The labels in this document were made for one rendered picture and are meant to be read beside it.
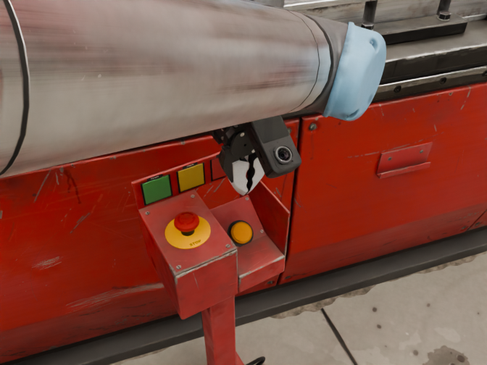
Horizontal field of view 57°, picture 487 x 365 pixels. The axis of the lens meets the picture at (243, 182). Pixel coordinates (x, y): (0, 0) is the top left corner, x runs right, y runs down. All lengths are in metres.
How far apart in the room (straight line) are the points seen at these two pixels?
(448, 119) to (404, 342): 0.72
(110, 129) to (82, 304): 1.09
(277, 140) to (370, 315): 1.11
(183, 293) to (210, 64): 0.54
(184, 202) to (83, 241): 0.36
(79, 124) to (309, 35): 0.19
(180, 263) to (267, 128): 0.25
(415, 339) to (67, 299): 1.05
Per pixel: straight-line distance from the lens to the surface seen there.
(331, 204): 1.22
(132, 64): 0.17
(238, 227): 0.79
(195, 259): 0.69
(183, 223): 0.70
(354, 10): 1.09
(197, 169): 0.76
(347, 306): 1.60
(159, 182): 0.75
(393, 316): 1.62
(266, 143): 0.56
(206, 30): 0.21
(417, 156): 1.26
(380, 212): 1.35
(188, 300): 0.73
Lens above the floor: 1.31
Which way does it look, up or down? 41 degrees down
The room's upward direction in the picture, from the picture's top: straight up
